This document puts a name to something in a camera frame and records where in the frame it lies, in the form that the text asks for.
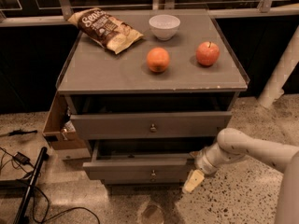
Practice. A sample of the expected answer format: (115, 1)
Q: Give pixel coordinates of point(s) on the brown chips bag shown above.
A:
(106, 30)

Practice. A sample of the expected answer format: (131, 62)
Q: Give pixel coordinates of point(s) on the grey top drawer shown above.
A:
(150, 125)

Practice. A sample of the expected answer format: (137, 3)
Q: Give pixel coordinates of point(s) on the metal window railing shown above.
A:
(30, 12)

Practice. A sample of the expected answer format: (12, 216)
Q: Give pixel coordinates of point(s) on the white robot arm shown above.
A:
(232, 145)

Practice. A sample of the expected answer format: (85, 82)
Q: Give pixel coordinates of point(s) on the black pole on floor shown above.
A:
(30, 186)

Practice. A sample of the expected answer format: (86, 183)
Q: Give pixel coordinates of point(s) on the black plug on floor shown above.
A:
(17, 132)

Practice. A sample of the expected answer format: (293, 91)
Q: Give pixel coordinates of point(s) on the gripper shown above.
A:
(203, 163)

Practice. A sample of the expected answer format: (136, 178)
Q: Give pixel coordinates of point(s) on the orange fruit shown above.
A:
(158, 60)

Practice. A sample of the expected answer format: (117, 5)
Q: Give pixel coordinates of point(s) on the grey drawer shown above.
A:
(141, 181)
(150, 125)
(138, 165)

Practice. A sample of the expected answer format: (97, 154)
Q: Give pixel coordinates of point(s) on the cardboard box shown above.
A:
(60, 133)

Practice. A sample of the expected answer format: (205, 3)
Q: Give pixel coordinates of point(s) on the black power adapter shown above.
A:
(21, 158)

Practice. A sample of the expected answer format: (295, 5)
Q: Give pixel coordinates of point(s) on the grey drawer cabinet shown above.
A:
(98, 81)

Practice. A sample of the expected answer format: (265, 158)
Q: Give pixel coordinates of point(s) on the white bowl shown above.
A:
(164, 26)

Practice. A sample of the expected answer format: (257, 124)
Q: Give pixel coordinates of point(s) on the red apple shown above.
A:
(207, 53)

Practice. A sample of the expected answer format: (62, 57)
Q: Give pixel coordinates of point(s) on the grey bottom drawer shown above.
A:
(141, 181)

